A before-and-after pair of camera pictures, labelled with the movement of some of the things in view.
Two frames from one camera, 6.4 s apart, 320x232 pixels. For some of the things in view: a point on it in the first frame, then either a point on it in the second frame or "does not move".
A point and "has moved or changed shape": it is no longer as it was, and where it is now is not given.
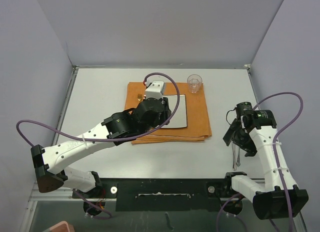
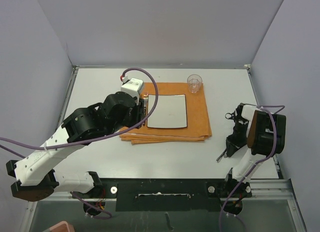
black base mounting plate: [164, 195] does not move
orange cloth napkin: [198, 128] does not move
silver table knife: [234, 161] has moved or changed shape
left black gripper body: [163, 117] → [135, 113]
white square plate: [179, 119] does not move
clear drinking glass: [194, 81] does not move
